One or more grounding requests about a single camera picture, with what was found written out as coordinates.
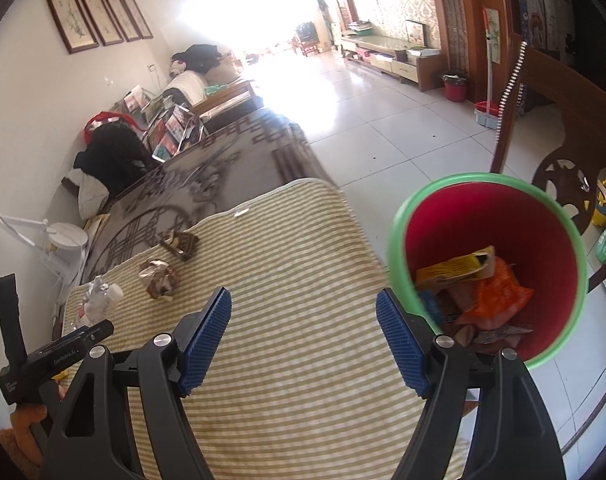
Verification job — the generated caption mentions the black clothes pile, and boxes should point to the black clothes pile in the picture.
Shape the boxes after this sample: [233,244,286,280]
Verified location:
[73,122,157,196]

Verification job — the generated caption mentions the beige sofa cushion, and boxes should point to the beige sofa cushion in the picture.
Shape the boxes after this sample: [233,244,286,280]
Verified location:
[170,70,210,104]

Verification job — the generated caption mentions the small clear magazine rack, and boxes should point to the small clear magazine rack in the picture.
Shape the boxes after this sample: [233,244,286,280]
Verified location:
[116,85,155,117]

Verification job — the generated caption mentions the red wooden chairs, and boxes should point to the red wooden chairs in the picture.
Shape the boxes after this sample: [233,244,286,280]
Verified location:
[293,22,322,59]

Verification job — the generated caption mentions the brown patterned wrapper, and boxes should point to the brown patterned wrapper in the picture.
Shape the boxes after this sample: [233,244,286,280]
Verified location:
[158,229,200,262]

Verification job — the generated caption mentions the wooden sofa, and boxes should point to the wooden sofa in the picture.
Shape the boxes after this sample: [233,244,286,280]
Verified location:
[162,67,265,134]

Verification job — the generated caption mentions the crumpled clear plastic bottle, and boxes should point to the crumpled clear plastic bottle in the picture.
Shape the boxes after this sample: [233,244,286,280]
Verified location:
[76,277,125,329]

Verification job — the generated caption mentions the patterned curtain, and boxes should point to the patterned curtain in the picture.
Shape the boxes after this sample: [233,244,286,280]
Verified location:
[512,0,584,57]

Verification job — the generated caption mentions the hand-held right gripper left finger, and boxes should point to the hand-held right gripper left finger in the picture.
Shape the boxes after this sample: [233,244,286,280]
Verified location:
[38,287,232,480]

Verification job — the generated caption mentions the dark wooden chair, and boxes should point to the dark wooden chair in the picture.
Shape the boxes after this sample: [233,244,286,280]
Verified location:
[489,35,606,241]

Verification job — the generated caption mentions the small red waste bin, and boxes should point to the small red waste bin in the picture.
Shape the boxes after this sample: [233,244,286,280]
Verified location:
[440,72,470,104]

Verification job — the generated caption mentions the red bin with green rim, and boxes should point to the red bin with green rim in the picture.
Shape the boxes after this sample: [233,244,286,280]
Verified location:
[387,172,588,372]

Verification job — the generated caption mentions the yellow cardboard box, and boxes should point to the yellow cardboard box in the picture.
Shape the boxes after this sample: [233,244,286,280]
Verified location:
[415,245,497,286]

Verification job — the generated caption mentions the framed picture on cabinet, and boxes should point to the framed picture on cabinet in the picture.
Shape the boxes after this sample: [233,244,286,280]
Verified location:
[404,20,428,49]

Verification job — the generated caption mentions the framed wall picture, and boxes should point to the framed wall picture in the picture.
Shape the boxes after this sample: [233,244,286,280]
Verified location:
[43,0,100,55]
[102,0,143,43]
[120,0,154,40]
[77,0,125,47]

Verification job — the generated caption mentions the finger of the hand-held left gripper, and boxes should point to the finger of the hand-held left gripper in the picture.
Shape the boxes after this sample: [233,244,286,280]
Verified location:
[76,320,115,348]

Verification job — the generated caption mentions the orange snack wrapper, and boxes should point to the orange snack wrapper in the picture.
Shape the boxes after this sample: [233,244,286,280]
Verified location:
[453,257,534,331]

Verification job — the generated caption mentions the yellow paper envelope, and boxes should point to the yellow paper envelope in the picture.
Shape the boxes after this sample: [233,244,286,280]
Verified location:
[83,212,112,249]

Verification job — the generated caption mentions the black jacket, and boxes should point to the black jacket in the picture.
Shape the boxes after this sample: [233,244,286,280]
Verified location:
[180,44,222,74]

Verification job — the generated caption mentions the red bag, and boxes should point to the red bag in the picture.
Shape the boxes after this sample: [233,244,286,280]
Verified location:
[83,111,142,147]

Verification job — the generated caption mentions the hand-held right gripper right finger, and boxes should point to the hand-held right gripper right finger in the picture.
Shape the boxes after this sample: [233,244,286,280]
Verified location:
[375,287,566,480]

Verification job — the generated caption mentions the yellow striped mat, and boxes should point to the yellow striped mat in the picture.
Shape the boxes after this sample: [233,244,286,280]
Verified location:
[60,177,471,480]

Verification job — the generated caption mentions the red blue dustpan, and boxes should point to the red blue dustpan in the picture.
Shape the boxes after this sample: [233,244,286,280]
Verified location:
[473,101,502,129]

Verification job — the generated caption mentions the white cloth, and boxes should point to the white cloth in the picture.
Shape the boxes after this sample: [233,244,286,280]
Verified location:
[64,166,112,221]

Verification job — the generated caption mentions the white desk lamp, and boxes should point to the white desk lamp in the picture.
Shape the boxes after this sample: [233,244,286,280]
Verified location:
[0,215,91,307]

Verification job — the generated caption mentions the television cabinet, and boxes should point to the television cabinet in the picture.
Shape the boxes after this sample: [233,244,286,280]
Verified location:
[340,32,442,93]

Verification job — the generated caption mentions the person's left forearm fuzzy sleeve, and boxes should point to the person's left forearm fuzzy sleeve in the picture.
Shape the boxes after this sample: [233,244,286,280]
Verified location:
[0,400,51,480]

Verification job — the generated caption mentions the silver ribbed hose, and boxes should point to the silver ribbed hose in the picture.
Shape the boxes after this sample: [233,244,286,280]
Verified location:
[499,41,530,112]

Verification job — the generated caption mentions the grey patterned rug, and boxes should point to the grey patterned rug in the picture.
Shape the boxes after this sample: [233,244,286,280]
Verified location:
[80,107,341,286]

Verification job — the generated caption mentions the white broom pole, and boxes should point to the white broom pole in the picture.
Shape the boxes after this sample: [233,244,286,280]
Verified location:
[483,7,500,107]

